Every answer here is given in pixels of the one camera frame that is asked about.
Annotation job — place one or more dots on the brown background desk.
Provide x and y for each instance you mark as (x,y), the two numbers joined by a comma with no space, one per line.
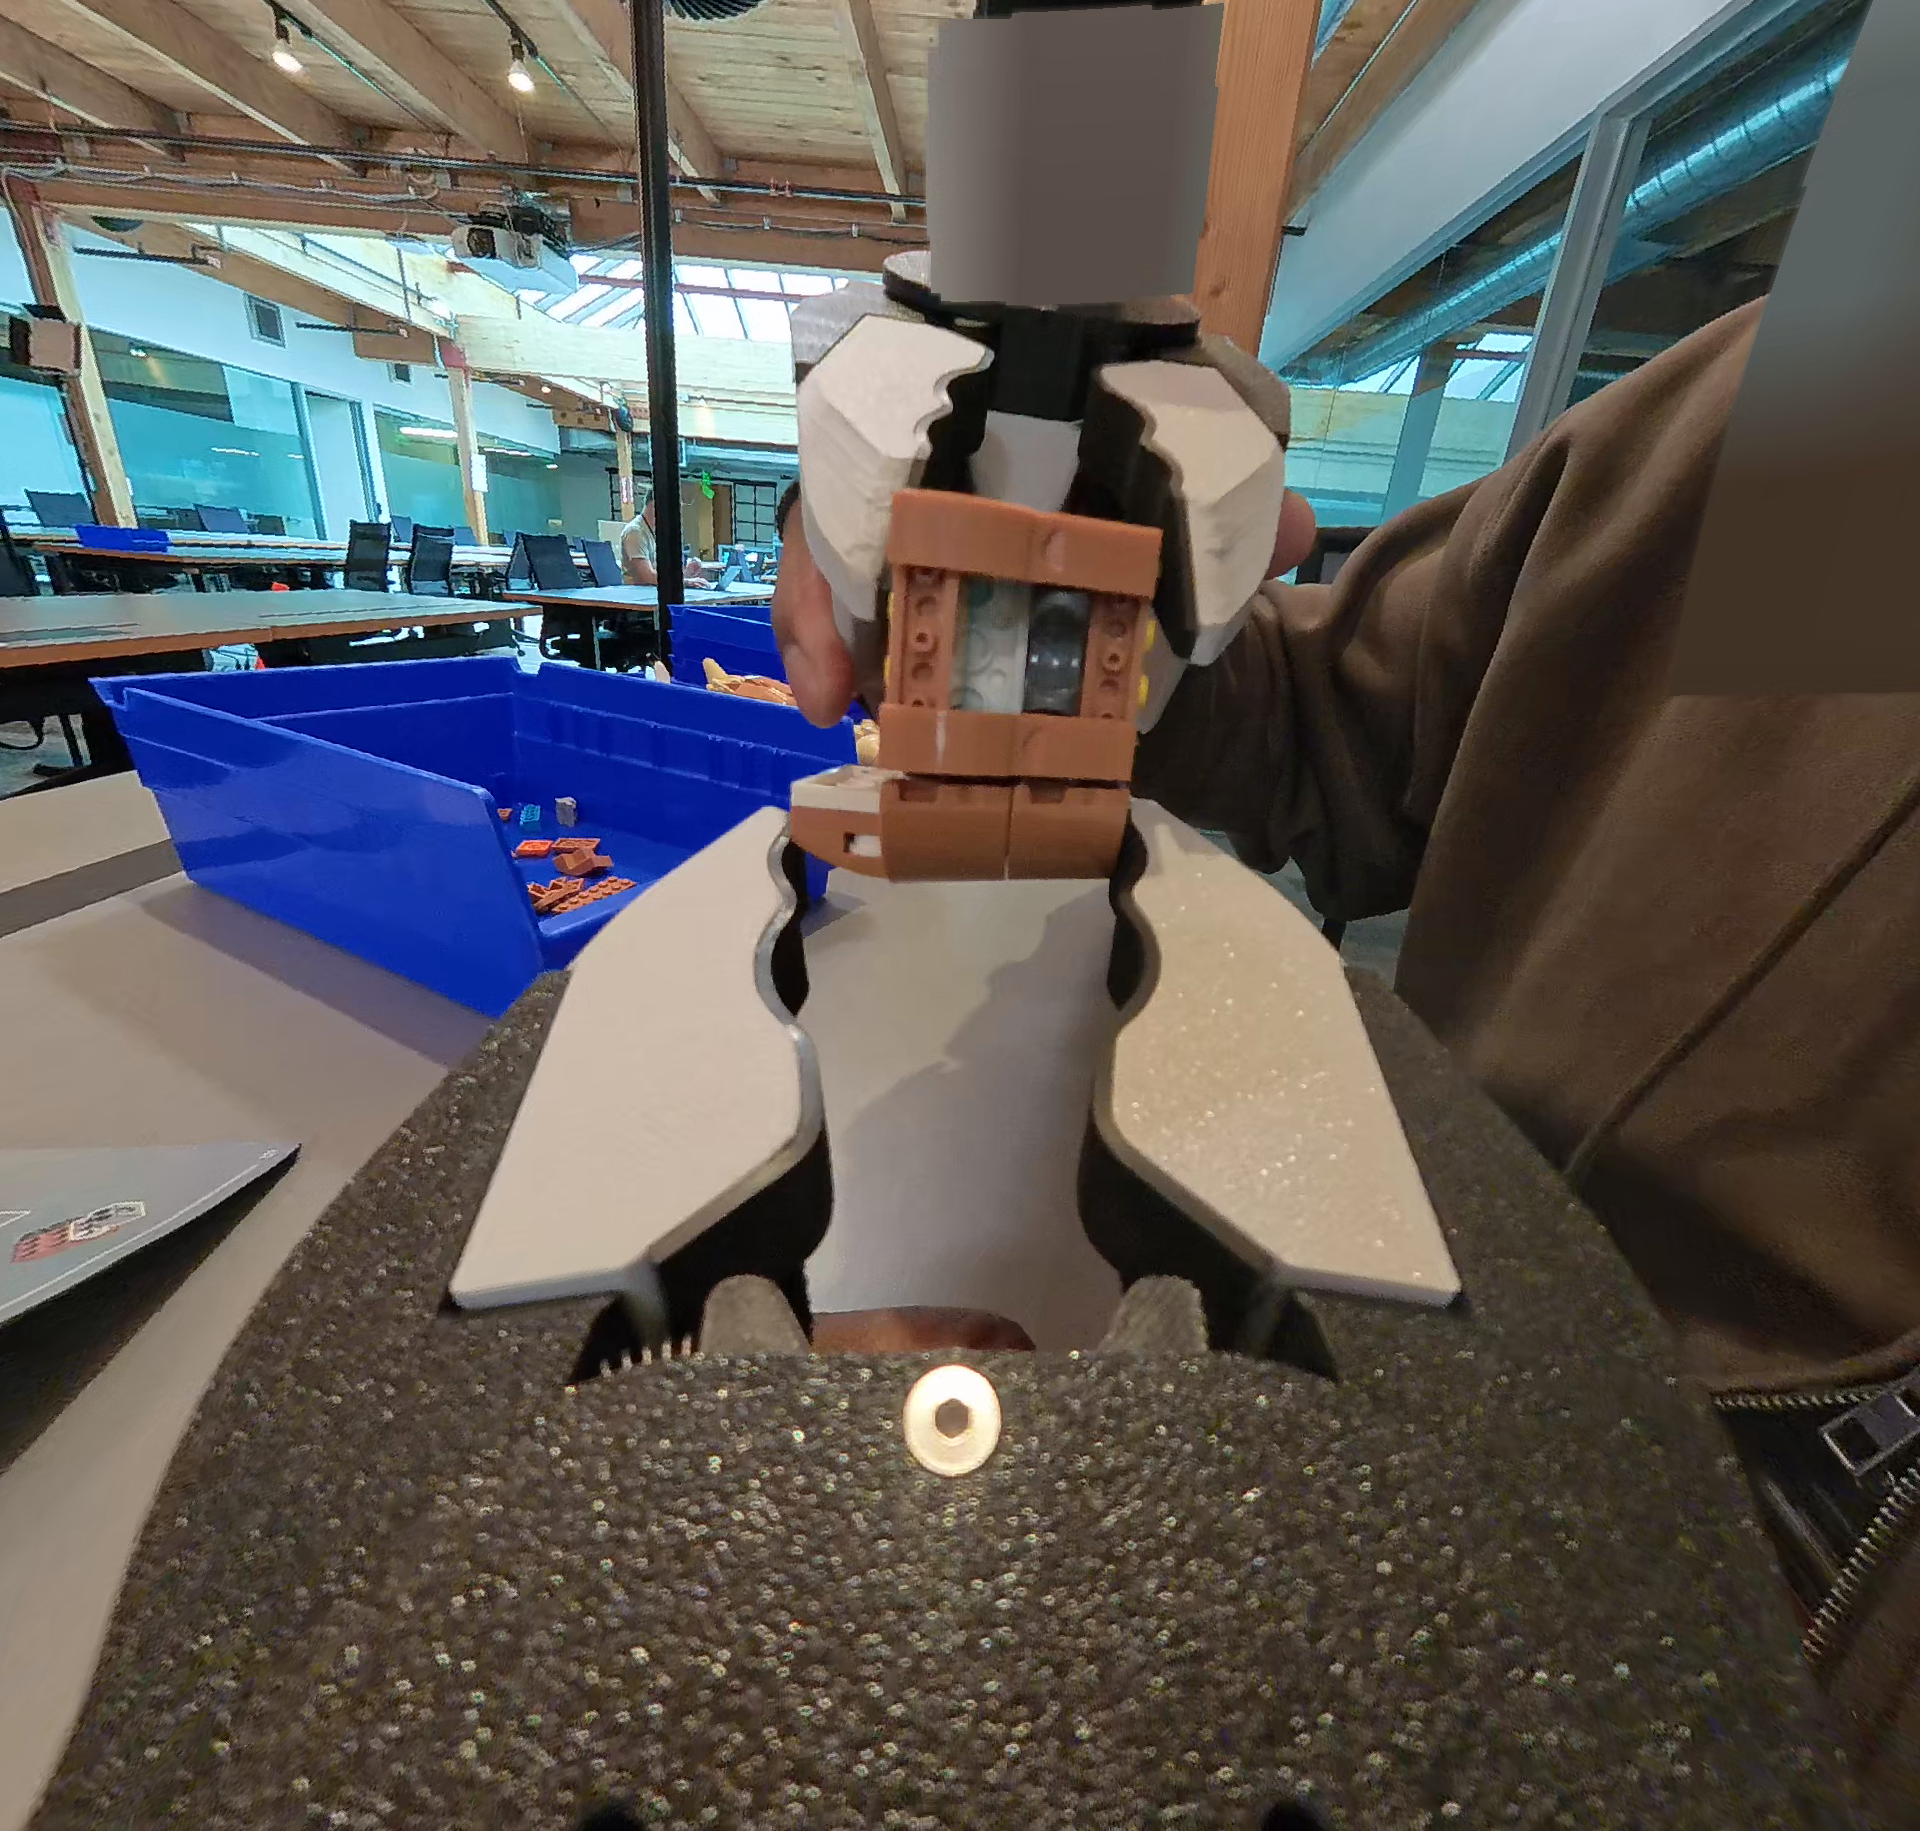
(600,596)
(225,616)

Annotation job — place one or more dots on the row of black office chairs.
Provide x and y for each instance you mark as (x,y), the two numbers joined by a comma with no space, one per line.
(546,564)

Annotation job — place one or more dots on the pile of loose bricks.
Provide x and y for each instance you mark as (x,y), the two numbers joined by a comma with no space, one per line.
(562,870)

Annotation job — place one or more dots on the blue plastic bin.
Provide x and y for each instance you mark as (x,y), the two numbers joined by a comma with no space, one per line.
(706,630)
(346,841)

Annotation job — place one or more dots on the brown brick figure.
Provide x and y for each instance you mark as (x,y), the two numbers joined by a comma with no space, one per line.
(751,685)

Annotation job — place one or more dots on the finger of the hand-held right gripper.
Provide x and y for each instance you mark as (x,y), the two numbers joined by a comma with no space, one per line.
(862,435)
(1222,510)

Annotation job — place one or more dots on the grey desk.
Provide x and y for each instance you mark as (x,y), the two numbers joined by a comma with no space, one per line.
(225,1050)

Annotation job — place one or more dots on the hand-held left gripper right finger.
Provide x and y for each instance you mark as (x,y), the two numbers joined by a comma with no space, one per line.
(1275,1110)

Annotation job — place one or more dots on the colourful toy brick build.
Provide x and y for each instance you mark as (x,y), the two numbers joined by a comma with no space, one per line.
(960,826)

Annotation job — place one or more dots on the grey instruction booklet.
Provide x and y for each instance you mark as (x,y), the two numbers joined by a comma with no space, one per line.
(106,1215)

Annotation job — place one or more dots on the ceiling track spotlight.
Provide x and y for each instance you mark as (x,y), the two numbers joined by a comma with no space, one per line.
(518,68)
(285,54)

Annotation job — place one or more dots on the wooden pillar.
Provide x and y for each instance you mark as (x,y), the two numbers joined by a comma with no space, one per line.
(1267,136)

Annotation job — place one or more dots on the ceiling projector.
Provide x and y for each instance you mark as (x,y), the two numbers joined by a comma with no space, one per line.
(501,241)

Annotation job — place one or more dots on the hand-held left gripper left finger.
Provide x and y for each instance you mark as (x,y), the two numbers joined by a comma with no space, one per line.
(645,1095)

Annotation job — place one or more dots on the person's right forearm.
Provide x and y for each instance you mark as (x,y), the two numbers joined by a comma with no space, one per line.
(1425,630)

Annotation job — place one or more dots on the person's brown jacket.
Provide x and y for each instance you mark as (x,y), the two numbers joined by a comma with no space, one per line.
(1650,1035)

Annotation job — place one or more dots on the person's left hand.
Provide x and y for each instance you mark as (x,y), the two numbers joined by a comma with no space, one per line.
(921,1329)

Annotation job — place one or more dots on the spiral duct behind glass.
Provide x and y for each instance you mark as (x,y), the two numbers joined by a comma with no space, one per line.
(1696,173)

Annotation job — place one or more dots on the person's right hand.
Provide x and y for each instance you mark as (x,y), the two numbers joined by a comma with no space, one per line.
(816,630)

